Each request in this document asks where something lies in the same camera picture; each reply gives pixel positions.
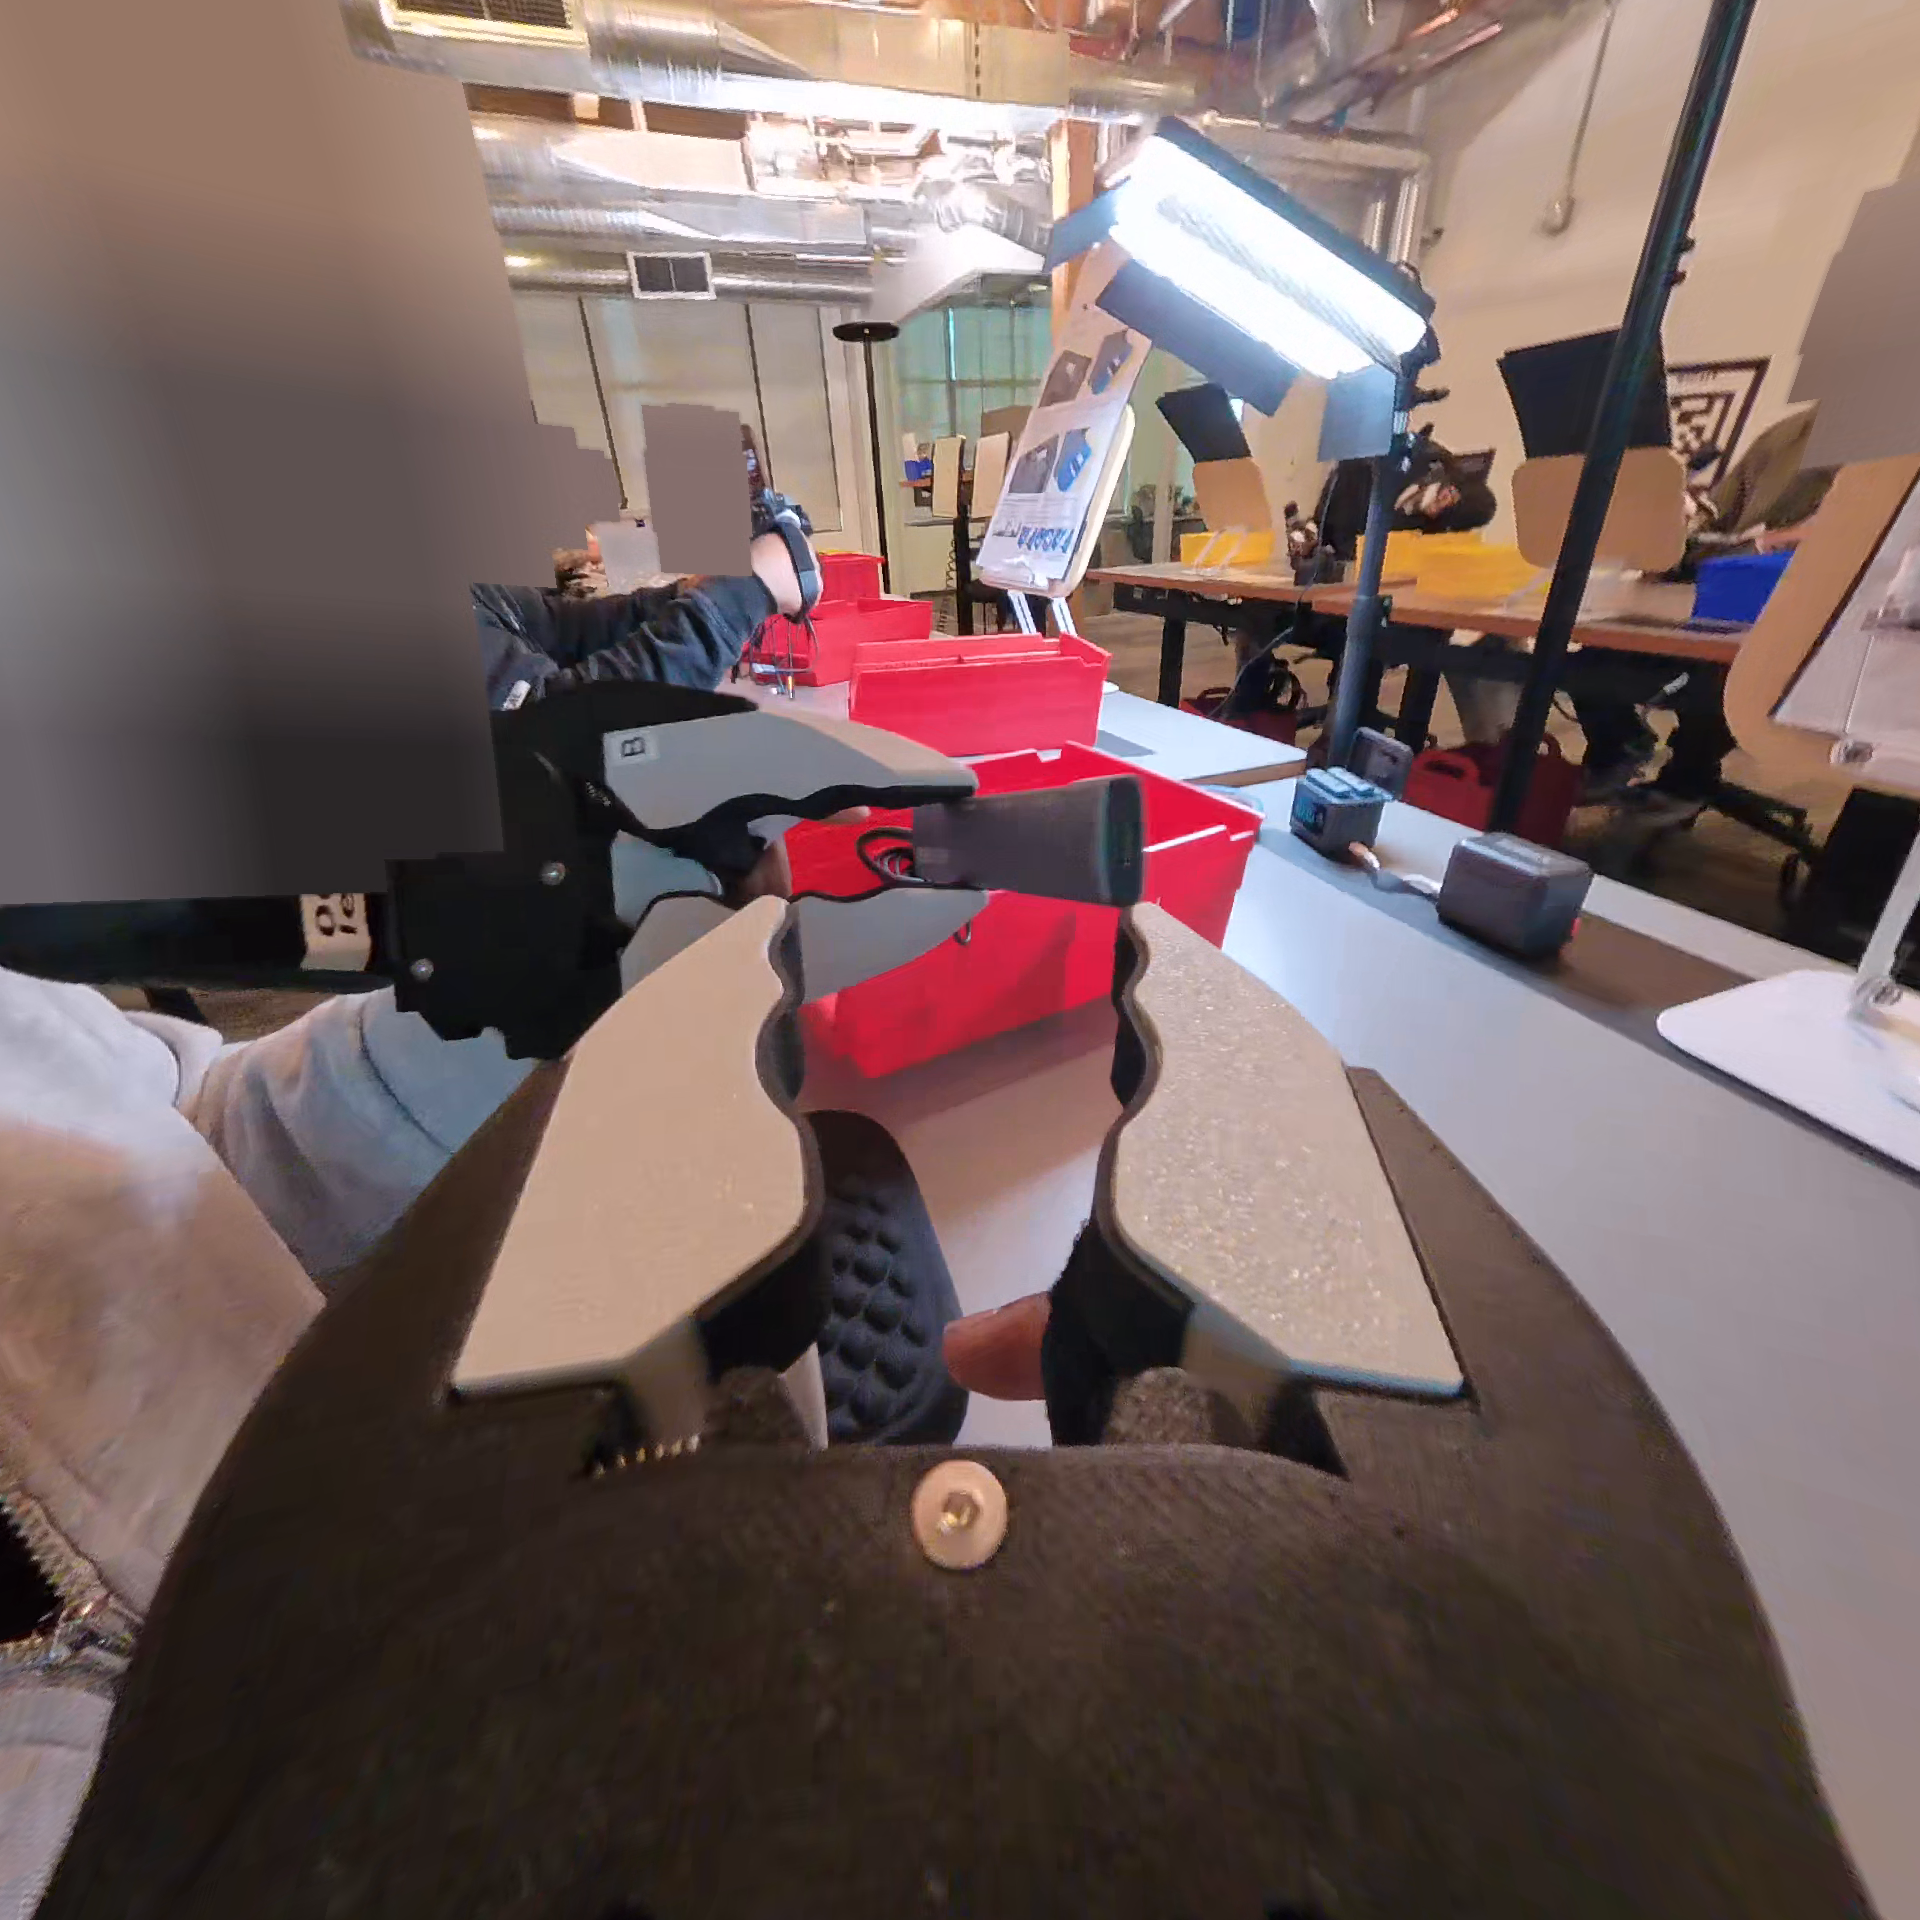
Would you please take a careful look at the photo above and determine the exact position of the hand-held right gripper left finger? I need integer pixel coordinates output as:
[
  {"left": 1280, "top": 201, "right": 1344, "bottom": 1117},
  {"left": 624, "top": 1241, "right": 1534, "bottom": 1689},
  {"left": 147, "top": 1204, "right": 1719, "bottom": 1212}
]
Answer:
[{"left": 451, "top": 895, "right": 830, "bottom": 1454}]

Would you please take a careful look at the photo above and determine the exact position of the large red plastic bin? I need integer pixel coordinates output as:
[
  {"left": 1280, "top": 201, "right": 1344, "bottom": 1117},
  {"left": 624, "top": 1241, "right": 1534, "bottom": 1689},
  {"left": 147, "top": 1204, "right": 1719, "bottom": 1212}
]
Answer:
[{"left": 779, "top": 743, "right": 1264, "bottom": 1082}]

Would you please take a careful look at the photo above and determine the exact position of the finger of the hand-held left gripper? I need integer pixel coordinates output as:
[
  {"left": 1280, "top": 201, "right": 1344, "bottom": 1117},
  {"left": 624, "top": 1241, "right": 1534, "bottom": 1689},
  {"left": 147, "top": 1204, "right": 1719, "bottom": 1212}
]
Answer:
[
  {"left": 614, "top": 829, "right": 992, "bottom": 1004},
  {"left": 599, "top": 702, "right": 980, "bottom": 874}
]

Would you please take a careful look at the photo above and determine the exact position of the wooden board with clear holder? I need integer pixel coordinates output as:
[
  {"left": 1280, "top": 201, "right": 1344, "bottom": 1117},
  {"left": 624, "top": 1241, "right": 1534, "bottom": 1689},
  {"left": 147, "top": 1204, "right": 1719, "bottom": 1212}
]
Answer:
[{"left": 1726, "top": 458, "right": 1920, "bottom": 751}]

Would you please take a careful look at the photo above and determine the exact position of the black flag panel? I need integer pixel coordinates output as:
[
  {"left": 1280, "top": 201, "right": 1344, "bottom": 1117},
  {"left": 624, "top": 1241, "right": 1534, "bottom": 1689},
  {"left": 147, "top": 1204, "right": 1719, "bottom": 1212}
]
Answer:
[
  {"left": 1500, "top": 330, "right": 1673, "bottom": 459},
  {"left": 1154, "top": 381, "right": 1255, "bottom": 466}
]

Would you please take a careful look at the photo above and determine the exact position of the studio light panel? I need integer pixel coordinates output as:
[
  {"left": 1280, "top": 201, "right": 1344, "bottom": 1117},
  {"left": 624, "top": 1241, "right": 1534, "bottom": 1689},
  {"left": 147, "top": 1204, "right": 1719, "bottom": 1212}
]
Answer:
[{"left": 1043, "top": 117, "right": 1443, "bottom": 459}]

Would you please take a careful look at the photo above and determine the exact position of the white poster board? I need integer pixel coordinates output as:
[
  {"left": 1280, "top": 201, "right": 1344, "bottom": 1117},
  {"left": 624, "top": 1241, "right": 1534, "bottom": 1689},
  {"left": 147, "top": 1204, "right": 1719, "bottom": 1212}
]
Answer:
[{"left": 976, "top": 241, "right": 1156, "bottom": 595}]

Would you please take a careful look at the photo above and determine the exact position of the grey power adapter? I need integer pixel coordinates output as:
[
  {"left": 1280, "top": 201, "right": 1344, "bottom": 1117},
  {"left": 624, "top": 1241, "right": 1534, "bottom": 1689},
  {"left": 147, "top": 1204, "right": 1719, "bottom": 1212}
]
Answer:
[{"left": 1439, "top": 831, "right": 1596, "bottom": 963}]

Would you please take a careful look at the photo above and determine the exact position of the blue-grey battery charger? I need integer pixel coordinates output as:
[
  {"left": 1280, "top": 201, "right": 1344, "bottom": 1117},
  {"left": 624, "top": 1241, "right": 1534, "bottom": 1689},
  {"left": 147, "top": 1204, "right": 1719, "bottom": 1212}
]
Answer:
[{"left": 1289, "top": 727, "right": 1415, "bottom": 865}]

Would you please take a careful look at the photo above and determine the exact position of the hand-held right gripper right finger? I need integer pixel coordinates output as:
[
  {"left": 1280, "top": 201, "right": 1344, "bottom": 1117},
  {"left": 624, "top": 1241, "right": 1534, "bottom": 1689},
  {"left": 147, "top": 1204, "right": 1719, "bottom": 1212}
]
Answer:
[{"left": 1099, "top": 900, "right": 1468, "bottom": 1454}]

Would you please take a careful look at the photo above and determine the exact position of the black light stand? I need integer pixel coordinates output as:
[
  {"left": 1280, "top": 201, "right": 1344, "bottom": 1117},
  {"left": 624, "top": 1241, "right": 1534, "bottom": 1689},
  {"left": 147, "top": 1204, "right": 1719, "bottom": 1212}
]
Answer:
[{"left": 1319, "top": 369, "right": 1444, "bottom": 770}]

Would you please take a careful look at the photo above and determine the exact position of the wooden desk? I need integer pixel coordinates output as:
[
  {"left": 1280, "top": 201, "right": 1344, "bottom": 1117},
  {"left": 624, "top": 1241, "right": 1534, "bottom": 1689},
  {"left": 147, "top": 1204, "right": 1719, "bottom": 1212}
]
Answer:
[{"left": 1089, "top": 563, "right": 1750, "bottom": 662}]

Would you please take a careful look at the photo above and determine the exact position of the red bag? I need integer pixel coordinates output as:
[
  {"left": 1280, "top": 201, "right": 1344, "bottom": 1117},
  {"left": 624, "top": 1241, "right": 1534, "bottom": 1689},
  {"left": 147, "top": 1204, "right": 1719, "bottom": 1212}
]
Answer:
[{"left": 1402, "top": 737, "right": 1585, "bottom": 835}]

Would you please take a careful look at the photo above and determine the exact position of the person's left forearm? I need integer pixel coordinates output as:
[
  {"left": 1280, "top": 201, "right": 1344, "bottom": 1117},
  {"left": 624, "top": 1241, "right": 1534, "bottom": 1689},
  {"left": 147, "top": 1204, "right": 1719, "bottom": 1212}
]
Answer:
[{"left": 180, "top": 982, "right": 539, "bottom": 1279}]

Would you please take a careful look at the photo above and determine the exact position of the cardboard panel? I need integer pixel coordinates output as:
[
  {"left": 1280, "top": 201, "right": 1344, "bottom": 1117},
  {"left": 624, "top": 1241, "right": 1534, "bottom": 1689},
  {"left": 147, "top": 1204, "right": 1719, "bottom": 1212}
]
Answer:
[
  {"left": 1511, "top": 449, "right": 1690, "bottom": 575},
  {"left": 1191, "top": 458, "right": 1298, "bottom": 542}
]

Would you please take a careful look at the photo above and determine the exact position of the black and white wall poster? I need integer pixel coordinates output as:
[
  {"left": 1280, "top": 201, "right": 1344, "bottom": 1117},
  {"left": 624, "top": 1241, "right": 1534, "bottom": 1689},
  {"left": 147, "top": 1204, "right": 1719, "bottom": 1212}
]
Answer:
[{"left": 1664, "top": 357, "right": 1771, "bottom": 490}]

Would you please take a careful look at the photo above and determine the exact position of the black slanted pole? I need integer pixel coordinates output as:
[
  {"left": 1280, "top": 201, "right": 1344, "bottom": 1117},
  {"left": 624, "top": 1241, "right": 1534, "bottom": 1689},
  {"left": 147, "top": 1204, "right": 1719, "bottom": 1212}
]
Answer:
[{"left": 1486, "top": 0, "right": 1761, "bottom": 835}]

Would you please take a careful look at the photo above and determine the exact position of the white stand base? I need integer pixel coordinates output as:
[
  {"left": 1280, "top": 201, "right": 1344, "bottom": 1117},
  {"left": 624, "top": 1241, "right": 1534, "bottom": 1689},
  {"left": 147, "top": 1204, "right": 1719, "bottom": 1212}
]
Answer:
[{"left": 1657, "top": 966, "right": 1920, "bottom": 1172}]

